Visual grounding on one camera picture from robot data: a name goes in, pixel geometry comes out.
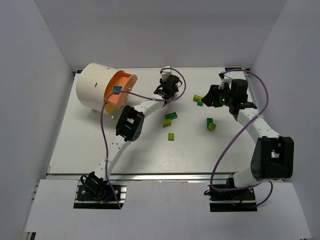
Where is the long lime lego brick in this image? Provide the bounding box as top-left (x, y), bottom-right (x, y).
top-left (193, 94), bottom-right (202, 102)

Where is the green three-stud lego plate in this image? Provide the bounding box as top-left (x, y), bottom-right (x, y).
top-left (165, 112), bottom-right (178, 120)

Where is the teal lego brick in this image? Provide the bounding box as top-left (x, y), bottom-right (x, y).
top-left (112, 85), bottom-right (122, 92)

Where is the cream cylindrical sorting container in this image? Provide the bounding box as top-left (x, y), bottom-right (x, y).
top-left (76, 63), bottom-right (120, 111)

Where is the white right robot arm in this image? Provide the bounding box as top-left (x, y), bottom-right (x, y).
top-left (202, 79), bottom-right (294, 191)

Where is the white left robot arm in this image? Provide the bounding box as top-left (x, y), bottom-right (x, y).
top-left (80, 74), bottom-right (186, 201)

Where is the lime curved lego brick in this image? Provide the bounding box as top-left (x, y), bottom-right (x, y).
top-left (163, 119), bottom-right (172, 128)

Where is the lime square lego brick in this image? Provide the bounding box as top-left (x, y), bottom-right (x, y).
top-left (167, 133), bottom-right (175, 141)

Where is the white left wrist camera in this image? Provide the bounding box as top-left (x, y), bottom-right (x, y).
top-left (159, 66), bottom-right (172, 82)

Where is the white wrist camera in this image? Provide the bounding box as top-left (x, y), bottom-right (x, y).
top-left (159, 66), bottom-right (172, 82)
top-left (218, 72), bottom-right (233, 90)

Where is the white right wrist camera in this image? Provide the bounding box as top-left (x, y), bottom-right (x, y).
top-left (218, 72), bottom-right (233, 90)

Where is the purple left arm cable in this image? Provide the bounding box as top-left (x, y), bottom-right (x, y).
top-left (99, 66), bottom-right (187, 210)

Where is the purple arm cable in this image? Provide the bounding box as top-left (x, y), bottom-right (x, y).
top-left (209, 69), bottom-right (274, 207)
top-left (99, 66), bottom-right (187, 210)

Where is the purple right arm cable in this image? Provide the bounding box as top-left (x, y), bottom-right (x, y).
top-left (209, 69), bottom-right (274, 207)

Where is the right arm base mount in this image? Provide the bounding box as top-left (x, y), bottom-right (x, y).
top-left (203, 186), bottom-right (258, 213)

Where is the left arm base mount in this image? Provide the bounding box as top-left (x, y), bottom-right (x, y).
top-left (73, 183), bottom-right (120, 210)

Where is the aluminium table edge rail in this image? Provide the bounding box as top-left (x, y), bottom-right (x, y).
top-left (46, 172), bottom-right (283, 183)

